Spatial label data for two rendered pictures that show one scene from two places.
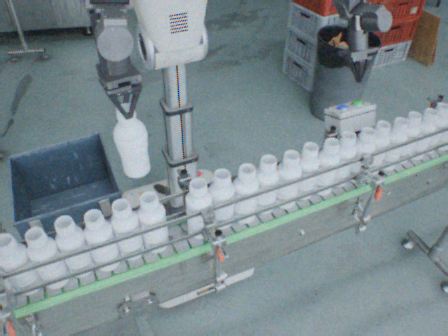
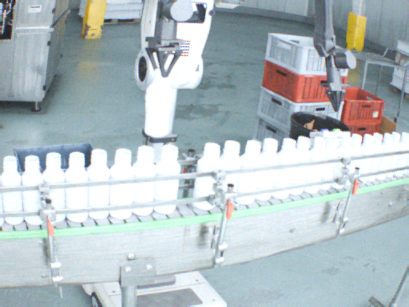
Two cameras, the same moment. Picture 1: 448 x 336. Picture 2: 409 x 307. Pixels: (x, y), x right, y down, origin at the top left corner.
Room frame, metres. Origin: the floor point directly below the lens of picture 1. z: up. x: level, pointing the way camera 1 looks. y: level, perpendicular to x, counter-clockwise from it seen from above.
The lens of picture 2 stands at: (-0.61, 0.19, 1.64)
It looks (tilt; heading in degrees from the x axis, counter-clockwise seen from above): 22 degrees down; 354
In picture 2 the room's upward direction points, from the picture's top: 8 degrees clockwise
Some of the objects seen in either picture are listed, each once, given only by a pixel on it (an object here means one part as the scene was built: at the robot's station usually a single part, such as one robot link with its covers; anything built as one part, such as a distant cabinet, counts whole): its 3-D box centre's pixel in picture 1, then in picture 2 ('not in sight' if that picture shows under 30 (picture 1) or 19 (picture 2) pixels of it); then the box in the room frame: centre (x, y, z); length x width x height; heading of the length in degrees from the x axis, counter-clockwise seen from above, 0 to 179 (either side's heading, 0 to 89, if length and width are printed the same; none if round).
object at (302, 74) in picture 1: (322, 63); not in sight; (3.19, -0.90, 0.11); 0.61 x 0.41 x 0.22; 121
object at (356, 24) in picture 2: not in sight; (355, 35); (10.21, -3.97, 0.55); 0.40 x 0.40 x 1.10; 25
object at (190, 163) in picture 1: (182, 185); not in sight; (1.27, 0.18, 0.49); 0.13 x 0.13 x 0.40; 25
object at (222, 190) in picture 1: (221, 199); (227, 173); (0.64, 0.00, 1.08); 0.06 x 0.06 x 0.17
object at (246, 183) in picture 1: (245, 193); (248, 172); (0.65, -0.06, 1.08); 0.06 x 0.06 x 0.17
